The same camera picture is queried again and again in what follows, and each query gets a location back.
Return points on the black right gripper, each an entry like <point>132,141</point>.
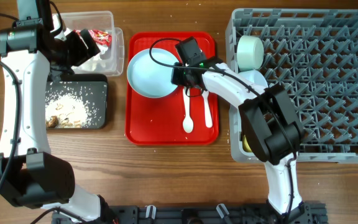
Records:
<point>183,79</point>

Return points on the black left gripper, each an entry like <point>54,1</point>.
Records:
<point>80,46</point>

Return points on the red snack wrapper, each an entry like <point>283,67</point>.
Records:
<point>102,38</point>

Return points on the white tissue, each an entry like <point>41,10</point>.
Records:
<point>95,65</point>

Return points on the light blue plate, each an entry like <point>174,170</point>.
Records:
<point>149,78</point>

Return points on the white plastic fork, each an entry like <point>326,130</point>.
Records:
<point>207,113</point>

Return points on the white plastic spoon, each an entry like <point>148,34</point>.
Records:
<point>187,122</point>

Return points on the white rice pile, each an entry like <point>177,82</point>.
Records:
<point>71,111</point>

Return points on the small blue bowl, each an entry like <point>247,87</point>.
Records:
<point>254,76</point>

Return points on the pale green bowl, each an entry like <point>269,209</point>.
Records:
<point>250,53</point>

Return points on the brown food scrap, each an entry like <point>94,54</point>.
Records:
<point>52,122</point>

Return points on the yellow plastic cup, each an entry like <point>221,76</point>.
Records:
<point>245,144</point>

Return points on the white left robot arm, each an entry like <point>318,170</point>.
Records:
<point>32,51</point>

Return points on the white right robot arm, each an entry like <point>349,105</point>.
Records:
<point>269,123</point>

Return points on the black food waste tray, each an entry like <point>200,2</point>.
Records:
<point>93,88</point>

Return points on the blue-grey dishwasher rack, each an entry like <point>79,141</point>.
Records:
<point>313,54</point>

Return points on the clear plastic bin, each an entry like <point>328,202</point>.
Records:
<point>100,20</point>

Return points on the red plastic tray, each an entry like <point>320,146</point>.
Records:
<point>158,122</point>

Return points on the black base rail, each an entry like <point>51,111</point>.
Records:
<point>307,213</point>

